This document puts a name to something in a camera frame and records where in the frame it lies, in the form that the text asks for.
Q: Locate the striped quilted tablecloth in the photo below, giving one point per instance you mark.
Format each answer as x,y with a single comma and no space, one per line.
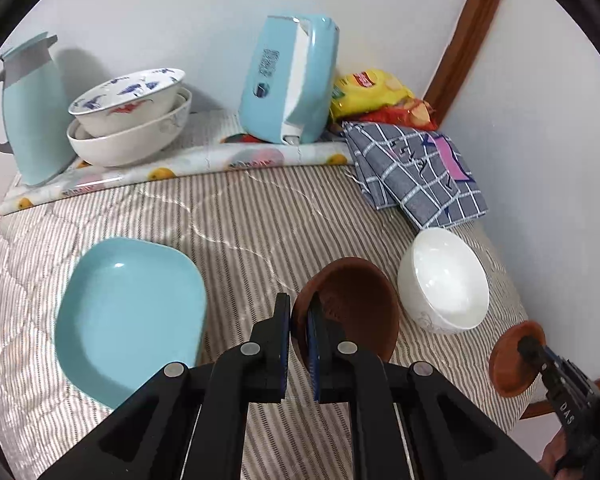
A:
255,240

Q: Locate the wooden baseboard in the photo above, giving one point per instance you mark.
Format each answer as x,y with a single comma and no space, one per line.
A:
535,408

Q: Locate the large white floral bowl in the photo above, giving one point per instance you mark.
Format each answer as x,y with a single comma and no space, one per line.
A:
130,147

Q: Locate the small brown bowl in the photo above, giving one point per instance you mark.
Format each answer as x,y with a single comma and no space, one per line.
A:
507,365
360,300

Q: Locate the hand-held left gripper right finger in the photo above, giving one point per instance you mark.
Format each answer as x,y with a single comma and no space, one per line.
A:
314,355

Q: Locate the grey checkered cloth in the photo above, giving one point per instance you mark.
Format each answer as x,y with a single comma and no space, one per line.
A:
415,180

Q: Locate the blue print white bowl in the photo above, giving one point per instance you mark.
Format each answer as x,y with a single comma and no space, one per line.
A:
130,115

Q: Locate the light blue thermos jug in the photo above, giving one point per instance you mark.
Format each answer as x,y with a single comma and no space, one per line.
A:
35,110

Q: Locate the fruit print oilcloth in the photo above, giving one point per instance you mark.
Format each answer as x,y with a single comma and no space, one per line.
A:
205,160

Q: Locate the person's right hand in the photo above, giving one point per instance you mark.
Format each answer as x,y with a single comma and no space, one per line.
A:
556,452

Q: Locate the yellow chip bag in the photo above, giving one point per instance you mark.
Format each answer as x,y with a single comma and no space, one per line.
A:
370,92

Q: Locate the plain white bowl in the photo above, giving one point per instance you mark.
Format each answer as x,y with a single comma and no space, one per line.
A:
445,280

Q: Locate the light blue plate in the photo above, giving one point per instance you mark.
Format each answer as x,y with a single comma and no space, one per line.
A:
130,310

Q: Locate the red snack bag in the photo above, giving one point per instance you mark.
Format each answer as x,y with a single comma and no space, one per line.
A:
410,112

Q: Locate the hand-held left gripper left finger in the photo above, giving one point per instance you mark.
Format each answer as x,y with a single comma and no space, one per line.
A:
281,355

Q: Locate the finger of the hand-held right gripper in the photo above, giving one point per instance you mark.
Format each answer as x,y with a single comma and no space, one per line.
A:
532,349

